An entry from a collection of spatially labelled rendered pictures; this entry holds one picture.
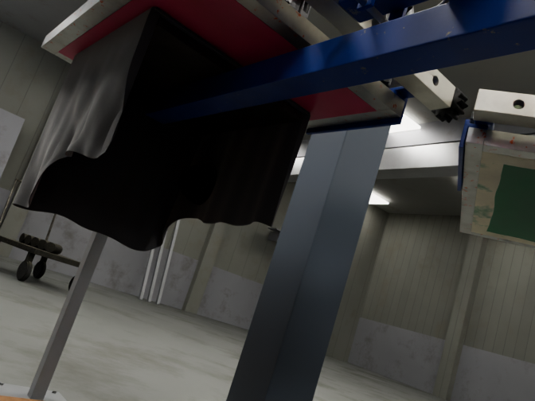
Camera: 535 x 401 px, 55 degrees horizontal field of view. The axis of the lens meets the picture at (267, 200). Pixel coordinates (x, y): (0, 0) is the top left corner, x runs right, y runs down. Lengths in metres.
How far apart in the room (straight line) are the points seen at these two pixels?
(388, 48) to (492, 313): 10.33
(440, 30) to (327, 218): 0.95
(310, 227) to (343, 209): 0.13
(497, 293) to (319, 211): 9.57
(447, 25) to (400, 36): 0.08
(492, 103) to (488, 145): 0.10
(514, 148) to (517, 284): 9.74
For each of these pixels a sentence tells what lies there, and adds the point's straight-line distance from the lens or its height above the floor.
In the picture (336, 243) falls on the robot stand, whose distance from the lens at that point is 1.61.
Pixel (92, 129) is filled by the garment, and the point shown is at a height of 0.70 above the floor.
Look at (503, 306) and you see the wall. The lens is 10.92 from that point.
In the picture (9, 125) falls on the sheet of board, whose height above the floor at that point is 2.13.
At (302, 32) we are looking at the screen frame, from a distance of 0.98.
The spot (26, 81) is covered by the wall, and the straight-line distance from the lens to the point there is 10.34.
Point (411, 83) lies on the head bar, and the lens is 1.10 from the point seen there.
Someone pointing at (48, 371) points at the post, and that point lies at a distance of 1.79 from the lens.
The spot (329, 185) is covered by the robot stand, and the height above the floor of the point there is 0.90.
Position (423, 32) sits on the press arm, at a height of 0.88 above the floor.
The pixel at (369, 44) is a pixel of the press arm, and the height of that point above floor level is 0.88.
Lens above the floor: 0.46
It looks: 12 degrees up
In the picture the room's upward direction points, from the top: 18 degrees clockwise
